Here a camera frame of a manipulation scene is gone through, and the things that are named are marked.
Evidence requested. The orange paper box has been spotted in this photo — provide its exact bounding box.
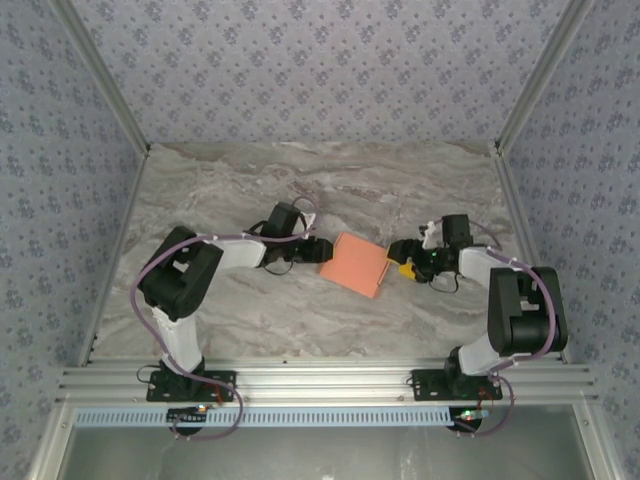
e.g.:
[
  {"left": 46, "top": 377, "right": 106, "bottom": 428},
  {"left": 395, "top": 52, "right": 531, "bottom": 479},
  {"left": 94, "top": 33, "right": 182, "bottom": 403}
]
[{"left": 318, "top": 231, "right": 393, "bottom": 300}]

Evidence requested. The small black electronics board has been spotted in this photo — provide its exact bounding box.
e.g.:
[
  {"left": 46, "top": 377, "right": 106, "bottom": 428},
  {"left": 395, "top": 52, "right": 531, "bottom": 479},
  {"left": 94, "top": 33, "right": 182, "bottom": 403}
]
[
  {"left": 451, "top": 407, "right": 490, "bottom": 434},
  {"left": 167, "top": 405, "right": 211, "bottom": 435}
]

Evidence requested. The grey metal lower panel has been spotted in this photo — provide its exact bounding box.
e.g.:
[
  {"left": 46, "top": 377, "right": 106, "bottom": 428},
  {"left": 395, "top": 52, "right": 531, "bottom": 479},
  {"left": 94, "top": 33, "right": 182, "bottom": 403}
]
[{"left": 27, "top": 402, "right": 619, "bottom": 480}]

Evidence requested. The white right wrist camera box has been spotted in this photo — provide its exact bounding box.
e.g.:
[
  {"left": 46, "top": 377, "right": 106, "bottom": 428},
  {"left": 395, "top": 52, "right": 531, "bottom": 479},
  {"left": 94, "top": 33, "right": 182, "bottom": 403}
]
[{"left": 418, "top": 218, "right": 445, "bottom": 250}]

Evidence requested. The aluminium table side rail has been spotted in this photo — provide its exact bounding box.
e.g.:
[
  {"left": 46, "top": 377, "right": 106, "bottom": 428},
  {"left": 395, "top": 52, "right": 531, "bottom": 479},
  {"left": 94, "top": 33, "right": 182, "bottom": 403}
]
[
  {"left": 77, "top": 149, "right": 151, "bottom": 366},
  {"left": 489, "top": 142, "right": 574, "bottom": 364}
]

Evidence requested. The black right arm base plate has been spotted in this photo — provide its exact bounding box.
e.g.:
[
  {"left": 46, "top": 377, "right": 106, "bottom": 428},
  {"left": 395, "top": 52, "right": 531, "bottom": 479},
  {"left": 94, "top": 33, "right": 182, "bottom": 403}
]
[{"left": 411, "top": 368, "right": 504, "bottom": 402}]

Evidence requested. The aluminium front rail frame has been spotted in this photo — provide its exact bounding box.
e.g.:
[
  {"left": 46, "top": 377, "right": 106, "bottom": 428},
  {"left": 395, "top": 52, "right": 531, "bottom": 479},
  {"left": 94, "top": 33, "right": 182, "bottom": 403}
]
[{"left": 54, "top": 357, "right": 599, "bottom": 404}]

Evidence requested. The pale blue slotted cable duct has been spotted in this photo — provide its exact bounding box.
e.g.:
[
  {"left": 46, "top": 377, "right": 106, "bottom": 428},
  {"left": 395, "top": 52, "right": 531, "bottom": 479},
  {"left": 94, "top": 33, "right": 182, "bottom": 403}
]
[{"left": 74, "top": 405, "right": 464, "bottom": 429}]

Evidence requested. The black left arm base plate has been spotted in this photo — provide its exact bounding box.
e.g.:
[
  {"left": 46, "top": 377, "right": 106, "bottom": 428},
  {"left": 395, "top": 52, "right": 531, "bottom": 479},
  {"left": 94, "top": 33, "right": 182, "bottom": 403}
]
[{"left": 146, "top": 369, "right": 237, "bottom": 403}]

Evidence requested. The aluminium corner post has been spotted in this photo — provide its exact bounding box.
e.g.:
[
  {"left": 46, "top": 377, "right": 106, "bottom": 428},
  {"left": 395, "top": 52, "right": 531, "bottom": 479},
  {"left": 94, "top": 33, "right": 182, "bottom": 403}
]
[
  {"left": 492, "top": 0, "right": 597, "bottom": 159},
  {"left": 49, "top": 0, "right": 152, "bottom": 157}
]

